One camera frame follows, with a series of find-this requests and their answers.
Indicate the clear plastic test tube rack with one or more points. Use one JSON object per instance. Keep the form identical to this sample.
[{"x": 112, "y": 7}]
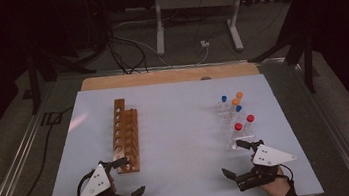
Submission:
[{"x": 232, "y": 117}]

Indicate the blue cap test tube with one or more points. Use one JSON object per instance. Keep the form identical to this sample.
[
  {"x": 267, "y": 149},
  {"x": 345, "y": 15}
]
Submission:
[
  {"x": 238, "y": 108},
  {"x": 224, "y": 98}
]

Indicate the black tripod stand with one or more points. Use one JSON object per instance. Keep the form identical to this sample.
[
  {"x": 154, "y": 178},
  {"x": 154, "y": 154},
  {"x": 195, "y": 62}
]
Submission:
[
  {"x": 47, "y": 65},
  {"x": 300, "y": 45}
]

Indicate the wooden test tube rack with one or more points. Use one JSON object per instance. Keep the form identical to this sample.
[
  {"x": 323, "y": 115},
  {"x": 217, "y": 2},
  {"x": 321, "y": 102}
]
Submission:
[{"x": 126, "y": 134}]

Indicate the orange cap test tube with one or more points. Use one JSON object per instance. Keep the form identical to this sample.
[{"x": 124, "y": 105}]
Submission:
[
  {"x": 235, "y": 102},
  {"x": 239, "y": 95}
]

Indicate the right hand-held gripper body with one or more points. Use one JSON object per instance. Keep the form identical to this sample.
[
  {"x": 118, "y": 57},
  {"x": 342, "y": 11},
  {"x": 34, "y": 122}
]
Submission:
[{"x": 270, "y": 156}]

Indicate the white plug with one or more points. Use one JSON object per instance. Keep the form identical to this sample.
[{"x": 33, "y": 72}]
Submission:
[{"x": 204, "y": 44}]

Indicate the white table mat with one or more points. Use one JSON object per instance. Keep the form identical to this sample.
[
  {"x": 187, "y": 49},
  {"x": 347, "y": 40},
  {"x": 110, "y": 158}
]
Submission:
[{"x": 180, "y": 137}]

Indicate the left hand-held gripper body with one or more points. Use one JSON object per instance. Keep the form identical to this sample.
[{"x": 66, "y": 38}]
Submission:
[{"x": 94, "y": 183}]

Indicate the red cap test tube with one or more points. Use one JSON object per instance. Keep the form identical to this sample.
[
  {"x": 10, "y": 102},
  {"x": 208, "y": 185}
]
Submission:
[
  {"x": 250, "y": 118},
  {"x": 238, "y": 126}
]

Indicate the person's right hand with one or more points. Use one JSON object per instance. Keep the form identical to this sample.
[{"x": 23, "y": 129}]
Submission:
[{"x": 277, "y": 187}]

